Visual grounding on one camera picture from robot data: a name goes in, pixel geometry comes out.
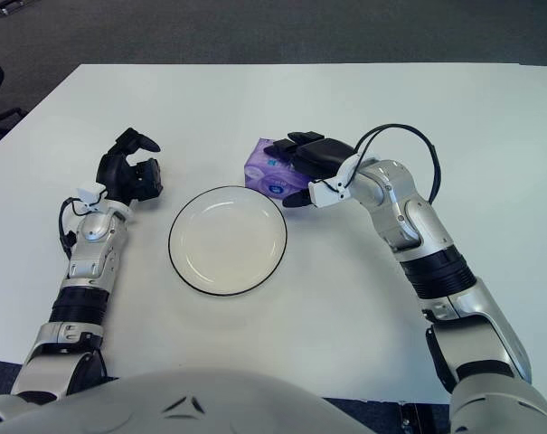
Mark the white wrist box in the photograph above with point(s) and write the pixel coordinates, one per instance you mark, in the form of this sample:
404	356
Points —
325	192
91	192

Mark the white plate with black rim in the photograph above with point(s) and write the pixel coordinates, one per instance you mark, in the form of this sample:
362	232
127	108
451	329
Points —
228	242

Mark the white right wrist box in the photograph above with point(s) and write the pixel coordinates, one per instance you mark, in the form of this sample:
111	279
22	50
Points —
325	192

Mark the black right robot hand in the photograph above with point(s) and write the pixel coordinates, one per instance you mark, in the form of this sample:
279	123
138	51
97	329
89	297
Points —
323	156

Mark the grey robot torso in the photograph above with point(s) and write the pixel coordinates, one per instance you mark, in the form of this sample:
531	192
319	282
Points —
119	407

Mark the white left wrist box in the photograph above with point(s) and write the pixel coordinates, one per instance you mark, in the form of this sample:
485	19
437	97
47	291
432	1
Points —
91	192

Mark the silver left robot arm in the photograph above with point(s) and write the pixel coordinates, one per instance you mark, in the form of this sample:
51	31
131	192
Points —
90	257

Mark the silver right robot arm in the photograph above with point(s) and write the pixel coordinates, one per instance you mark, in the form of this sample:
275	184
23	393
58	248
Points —
390	194

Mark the purple tissue paper pack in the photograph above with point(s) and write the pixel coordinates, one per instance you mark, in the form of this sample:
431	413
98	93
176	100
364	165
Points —
264	172

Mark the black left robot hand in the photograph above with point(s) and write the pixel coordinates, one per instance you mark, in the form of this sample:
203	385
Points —
112	174

